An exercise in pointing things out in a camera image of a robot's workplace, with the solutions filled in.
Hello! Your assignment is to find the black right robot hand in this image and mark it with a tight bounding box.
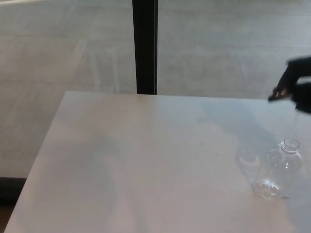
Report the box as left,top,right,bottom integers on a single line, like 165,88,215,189
277,55,311,90

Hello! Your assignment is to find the black spray trigger lid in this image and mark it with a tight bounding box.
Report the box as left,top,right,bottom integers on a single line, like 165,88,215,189
268,82,311,131

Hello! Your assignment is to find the clear plastic spray bottle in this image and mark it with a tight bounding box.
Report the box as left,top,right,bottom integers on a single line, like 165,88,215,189
252,137,303,199

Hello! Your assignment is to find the black window frame post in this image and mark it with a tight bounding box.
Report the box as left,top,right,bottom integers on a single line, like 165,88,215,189
132,0,159,95

